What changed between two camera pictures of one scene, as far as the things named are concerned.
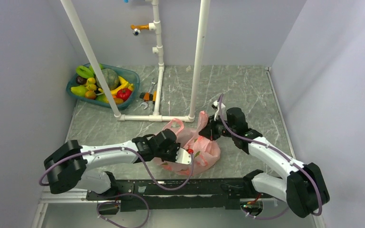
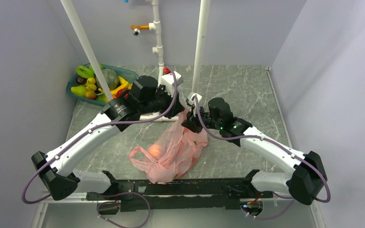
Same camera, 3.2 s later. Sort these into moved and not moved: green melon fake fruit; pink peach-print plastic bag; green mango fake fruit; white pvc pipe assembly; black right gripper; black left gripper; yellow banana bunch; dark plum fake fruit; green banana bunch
Moved: black left gripper; black right gripper; pink peach-print plastic bag
Not moved: green mango fake fruit; yellow banana bunch; white pvc pipe assembly; green melon fake fruit; green banana bunch; dark plum fake fruit
